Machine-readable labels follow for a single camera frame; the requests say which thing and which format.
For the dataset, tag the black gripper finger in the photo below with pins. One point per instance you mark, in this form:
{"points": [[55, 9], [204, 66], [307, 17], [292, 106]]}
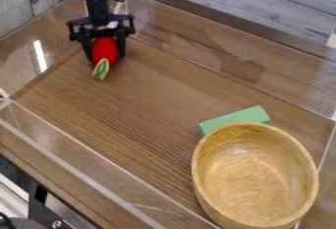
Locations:
{"points": [[122, 46], [87, 48]]}

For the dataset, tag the green sponge block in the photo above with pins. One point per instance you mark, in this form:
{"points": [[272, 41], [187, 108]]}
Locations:
{"points": [[255, 114]]}

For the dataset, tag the clear acrylic corner bracket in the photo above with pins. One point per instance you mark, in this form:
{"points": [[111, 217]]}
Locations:
{"points": [[120, 8]]}

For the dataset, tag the red plush strawberry toy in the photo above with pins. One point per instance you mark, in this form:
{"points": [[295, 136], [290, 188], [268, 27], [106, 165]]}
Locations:
{"points": [[104, 56]]}

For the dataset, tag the clear acrylic front wall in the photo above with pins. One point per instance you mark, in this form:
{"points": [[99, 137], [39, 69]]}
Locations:
{"points": [[108, 195]]}

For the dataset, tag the black metal table frame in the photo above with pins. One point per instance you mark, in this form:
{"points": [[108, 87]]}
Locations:
{"points": [[50, 212]]}

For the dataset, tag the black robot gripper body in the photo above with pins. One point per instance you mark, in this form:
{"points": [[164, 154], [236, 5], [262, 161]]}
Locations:
{"points": [[100, 22]]}

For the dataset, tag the wooden oval bowl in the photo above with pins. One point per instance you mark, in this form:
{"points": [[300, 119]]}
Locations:
{"points": [[255, 177]]}

